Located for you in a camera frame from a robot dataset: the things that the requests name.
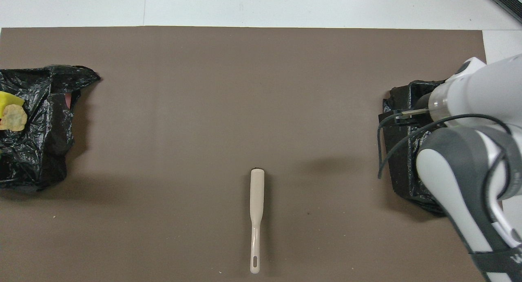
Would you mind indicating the pink plastic bin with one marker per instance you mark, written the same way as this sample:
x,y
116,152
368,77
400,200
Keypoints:
x,y
68,100

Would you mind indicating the beige paper wad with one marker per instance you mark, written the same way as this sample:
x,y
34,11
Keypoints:
x,y
14,118

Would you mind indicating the brown table mat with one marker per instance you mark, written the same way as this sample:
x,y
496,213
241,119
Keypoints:
x,y
285,41

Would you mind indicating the beige hand brush black bristles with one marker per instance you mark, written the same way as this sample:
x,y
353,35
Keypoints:
x,y
257,192

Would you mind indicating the yellow sponge piece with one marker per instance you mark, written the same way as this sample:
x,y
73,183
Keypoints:
x,y
8,99

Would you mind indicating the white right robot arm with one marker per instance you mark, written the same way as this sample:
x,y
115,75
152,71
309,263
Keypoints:
x,y
481,86

